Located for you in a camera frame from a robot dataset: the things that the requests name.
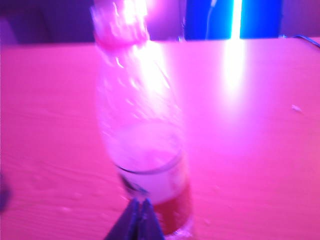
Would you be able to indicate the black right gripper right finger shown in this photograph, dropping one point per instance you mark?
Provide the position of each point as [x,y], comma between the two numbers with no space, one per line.
[150,222]

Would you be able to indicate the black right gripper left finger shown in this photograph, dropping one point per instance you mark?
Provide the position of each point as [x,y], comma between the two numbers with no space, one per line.
[126,222]

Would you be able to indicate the clear plastic water bottle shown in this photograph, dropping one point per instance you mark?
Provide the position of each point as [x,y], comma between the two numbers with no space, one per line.
[147,140]

